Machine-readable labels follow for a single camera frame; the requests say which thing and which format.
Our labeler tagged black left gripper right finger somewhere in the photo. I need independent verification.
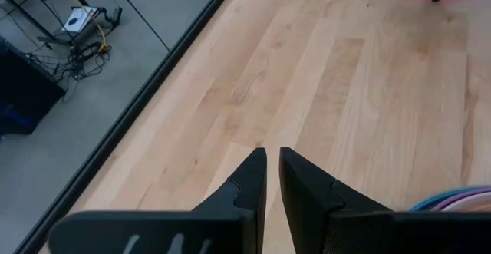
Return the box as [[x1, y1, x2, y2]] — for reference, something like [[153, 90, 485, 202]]
[[278, 147, 491, 254]]

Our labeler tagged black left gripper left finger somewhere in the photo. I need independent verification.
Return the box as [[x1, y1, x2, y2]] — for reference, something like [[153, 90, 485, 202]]
[[48, 147, 268, 254]]

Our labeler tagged pale pinkish plastic plate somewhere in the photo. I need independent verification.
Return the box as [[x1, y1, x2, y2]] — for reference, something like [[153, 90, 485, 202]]
[[440, 191, 491, 213]]

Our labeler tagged blue plastic plate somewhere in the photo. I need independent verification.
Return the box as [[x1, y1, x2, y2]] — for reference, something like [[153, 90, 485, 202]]
[[408, 185, 491, 213]]

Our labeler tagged black floor cabinet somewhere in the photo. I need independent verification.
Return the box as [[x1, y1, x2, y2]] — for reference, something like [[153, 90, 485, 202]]
[[0, 35, 67, 137]]

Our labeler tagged white power box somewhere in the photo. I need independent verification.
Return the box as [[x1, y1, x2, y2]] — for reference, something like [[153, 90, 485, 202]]
[[62, 5, 99, 33]]

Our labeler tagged black floor cable bundle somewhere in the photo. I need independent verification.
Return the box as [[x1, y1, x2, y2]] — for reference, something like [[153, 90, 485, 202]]
[[22, 6, 124, 104]]

